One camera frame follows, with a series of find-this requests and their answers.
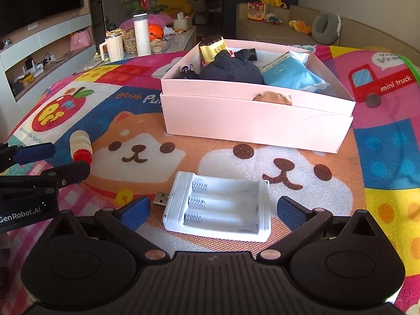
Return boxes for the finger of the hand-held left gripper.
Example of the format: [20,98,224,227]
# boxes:
[0,161,91,201]
[0,142,56,173]

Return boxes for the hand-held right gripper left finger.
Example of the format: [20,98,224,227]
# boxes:
[49,196,169,265]

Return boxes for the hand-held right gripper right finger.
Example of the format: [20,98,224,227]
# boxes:
[258,196,378,265]

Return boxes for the small white red-capped bottle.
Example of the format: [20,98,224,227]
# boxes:
[70,130,93,165]

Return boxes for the white battery charger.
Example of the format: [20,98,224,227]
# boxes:
[151,171,272,243]

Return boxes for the pink cardboard box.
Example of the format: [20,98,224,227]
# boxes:
[160,39,356,154]

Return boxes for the blue white tissue pack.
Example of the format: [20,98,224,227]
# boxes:
[261,51,329,94]

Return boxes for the black plush toy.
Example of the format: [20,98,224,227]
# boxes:
[179,51,265,84]

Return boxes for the black flashlight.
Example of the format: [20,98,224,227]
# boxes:
[238,48,260,63]

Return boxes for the colourful printed play mat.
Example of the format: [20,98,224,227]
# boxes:
[0,44,420,315]

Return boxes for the pink gift bag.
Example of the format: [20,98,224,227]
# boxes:
[69,29,91,52]

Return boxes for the white television cabinet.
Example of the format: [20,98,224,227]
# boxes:
[0,13,99,106]

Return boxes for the white lidded mug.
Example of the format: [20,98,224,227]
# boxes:
[99,33,124,62]

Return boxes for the clear snack jar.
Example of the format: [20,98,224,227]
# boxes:
[122,28,138,55]

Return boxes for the white thermos bottle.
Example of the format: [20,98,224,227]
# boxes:
[133,11,152,57]

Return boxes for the pink cloth bundle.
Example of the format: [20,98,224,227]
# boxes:
[118,15,173,32]

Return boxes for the orange pumpkin bucket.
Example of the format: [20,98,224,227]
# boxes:
[148,23,165,41]

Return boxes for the white coffee table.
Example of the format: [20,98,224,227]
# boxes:
[77,26,197,73]

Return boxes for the orange yellow plush toy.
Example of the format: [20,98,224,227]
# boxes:
[288,19,312,35]

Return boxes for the beige tissue box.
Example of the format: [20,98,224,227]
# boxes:
[172,12,193,31]

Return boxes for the grey neck pillow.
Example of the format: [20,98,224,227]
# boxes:
[311,11,342,45]

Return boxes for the small doll plush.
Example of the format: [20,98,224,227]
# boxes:
[264,12,283,26]

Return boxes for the colourful toy carton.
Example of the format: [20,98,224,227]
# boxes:
[247,2,268,23]

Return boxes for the dark blue cabinet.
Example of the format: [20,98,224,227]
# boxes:
[222,0,297,40]

